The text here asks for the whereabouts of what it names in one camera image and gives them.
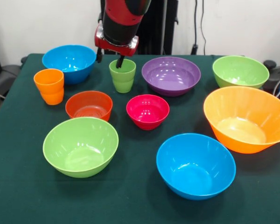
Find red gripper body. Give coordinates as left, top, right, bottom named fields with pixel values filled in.
left=94, top=25, right=140, bottom=57

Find green plastic cup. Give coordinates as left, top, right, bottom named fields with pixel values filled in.
left=109, top=58, right=137, bottom=94

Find blue plastic bowl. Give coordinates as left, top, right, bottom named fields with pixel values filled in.
left=156, top=133, right=237, bottom=201
left=42, top=44, right=97, bottom=85

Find red plastic bowl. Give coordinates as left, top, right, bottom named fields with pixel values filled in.
left=65, top=91, right=113, bottom=122

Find pink plastic bowl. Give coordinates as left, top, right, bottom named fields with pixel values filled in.
left=126, top=94, right=170, bottom=131

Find purple plastic bowl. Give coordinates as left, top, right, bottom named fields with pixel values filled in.
left=141, top=56, right=202, bottom=98

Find orange plastic cup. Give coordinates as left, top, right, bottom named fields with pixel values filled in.
left=33, top=68, right=65, bottom=106

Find black office chair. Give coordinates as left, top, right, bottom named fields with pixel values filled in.
left=262, top=59, right=280, bottom=98
left=0, top=56, right=28, bottom=101

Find green plastic bowl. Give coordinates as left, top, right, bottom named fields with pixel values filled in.
left=212, top=55, right=270, bottom=90
left=42, top=117, right=119, bottom=179

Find large orange plastic bowl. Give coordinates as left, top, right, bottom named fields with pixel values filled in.
left=203, top=85, right=280, bottom=154

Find dark green tablecloth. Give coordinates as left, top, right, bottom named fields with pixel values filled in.
left=0, top=53, right=280, bottom=224

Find black wall cable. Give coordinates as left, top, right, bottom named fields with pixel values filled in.
left=190, top=0, right=207, bottom=56

